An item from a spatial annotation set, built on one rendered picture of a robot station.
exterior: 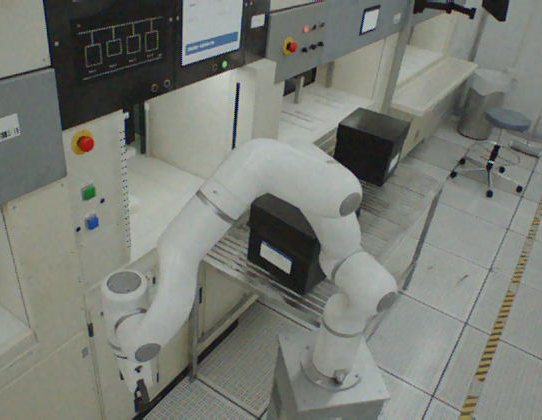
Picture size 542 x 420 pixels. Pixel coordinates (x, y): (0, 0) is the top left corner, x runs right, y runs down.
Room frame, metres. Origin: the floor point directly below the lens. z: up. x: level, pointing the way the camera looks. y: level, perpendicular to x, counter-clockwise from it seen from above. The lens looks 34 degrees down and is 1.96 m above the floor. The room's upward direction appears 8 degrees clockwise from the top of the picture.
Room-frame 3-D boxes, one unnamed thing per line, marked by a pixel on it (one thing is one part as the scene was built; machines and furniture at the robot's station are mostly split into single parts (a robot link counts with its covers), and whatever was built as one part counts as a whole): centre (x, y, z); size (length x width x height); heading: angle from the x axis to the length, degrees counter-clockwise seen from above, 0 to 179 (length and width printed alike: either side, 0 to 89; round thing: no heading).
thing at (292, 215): (1.49, -0.11, 0.98); 0.29 x 0.29 x 0.13; 53
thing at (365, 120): (2.31, -0.43, 0.89); 0.29 x 0.29 x 0.25; 65
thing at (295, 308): (1.88, -0.28, 0.38); 1.30 x 0.60 x 0.76; 151
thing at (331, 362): (1.01, -0.23, 0.85); 0.19 x 0.19 x 0.18
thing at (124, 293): (0.65, 0.25, 1.26); 0.09 x 0.08 x 0.13; 36
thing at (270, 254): (1.49, -0.11, 0.85); 0.28 x 0.28 x 0.17; 53
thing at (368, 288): (0.99, -0.25, 1.07); 0.19 x 0.12 x 0.24; 36
